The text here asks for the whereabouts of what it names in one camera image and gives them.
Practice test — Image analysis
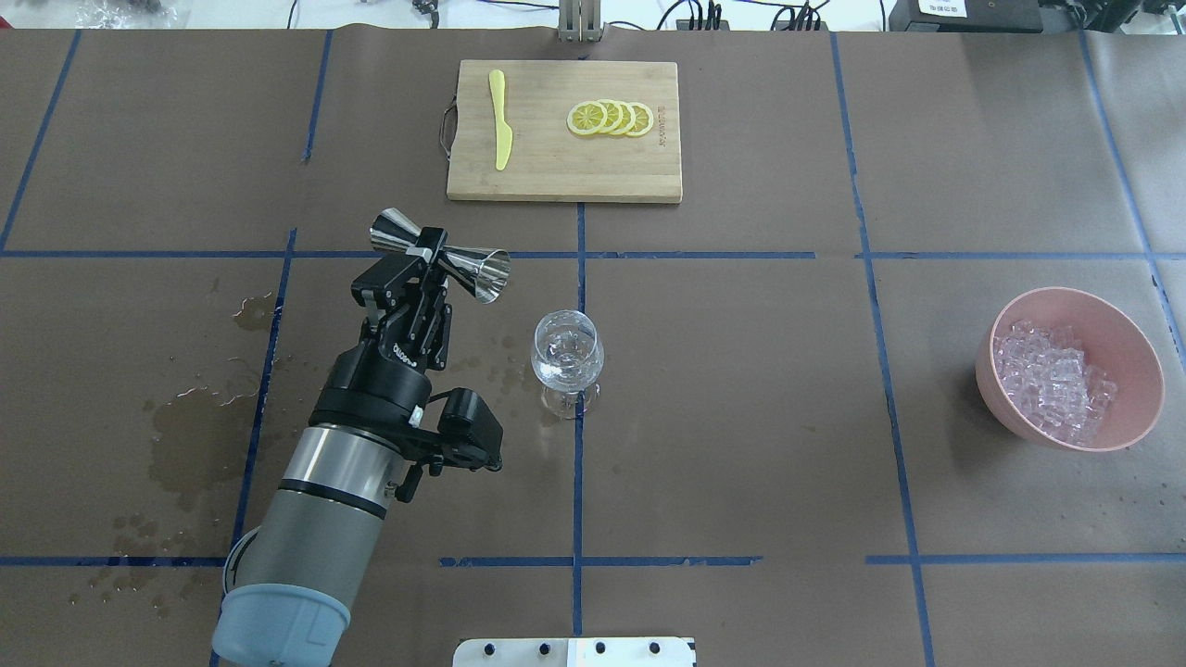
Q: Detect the steel double jigger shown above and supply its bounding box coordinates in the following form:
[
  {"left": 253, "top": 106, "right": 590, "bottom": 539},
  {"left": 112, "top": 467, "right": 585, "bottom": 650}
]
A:
[{"left": 369, "top": 208, "right": 510, "bottom": 305}]

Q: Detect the lemon slice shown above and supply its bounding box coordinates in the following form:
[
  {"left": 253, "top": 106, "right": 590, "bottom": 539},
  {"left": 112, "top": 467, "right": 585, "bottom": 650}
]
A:
[{"left": 566, "top": 101, "right": 611, "bottom": 136}]

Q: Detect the clear wine glass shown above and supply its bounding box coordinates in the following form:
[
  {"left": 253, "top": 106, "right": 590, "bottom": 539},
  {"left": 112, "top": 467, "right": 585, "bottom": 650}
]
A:
[{"left": 531, "top": 309, "right": 605, "bottom": 421}]

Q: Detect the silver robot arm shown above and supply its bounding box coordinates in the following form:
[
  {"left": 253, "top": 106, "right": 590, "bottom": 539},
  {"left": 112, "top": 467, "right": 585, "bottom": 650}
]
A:
[{"left": 212, "top": 249, "right": 448, "bottom": 666}]

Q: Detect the aluminium frame post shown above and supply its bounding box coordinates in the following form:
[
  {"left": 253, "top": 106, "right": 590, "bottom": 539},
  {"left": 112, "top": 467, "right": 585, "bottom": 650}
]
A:
[{"left": 556, "top": 0, "right": 604, "bottom": 43}]

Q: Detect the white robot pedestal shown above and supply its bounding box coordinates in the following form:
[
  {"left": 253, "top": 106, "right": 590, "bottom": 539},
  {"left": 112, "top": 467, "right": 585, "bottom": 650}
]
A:
[{"left": 452, "top": 636, "right": 699, "bottom": 666}]

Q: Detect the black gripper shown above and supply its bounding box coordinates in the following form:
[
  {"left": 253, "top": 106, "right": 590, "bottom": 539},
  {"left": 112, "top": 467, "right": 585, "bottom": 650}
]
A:
[{"left": 310, "top": 244, "right": 453, "bottom": 436}]

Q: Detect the yellow plastic knife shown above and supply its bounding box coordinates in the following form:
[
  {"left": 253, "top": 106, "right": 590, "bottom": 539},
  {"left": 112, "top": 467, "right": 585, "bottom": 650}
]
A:
[{"left": 487, "top": 69, "right": 515, "bottom": 170}]

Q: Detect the pink bowl of ice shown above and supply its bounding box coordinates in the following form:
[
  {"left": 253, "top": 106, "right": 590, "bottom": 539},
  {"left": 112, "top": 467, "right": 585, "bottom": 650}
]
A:
[{"left": 974, "top": 286, "right": 1167, "bottom": 453}]

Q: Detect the bamboo cutting board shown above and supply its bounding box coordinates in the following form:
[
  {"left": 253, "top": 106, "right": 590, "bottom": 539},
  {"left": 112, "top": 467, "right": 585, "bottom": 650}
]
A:
[{"left": 448, "top": 59, "right": 686, "bottom": 207}]

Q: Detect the black box device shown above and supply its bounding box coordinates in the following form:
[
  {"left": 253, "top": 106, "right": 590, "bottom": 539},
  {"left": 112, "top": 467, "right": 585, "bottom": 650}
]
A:
[{"left": 886, "top": 1, "right": 1098, "bottom": 34}]

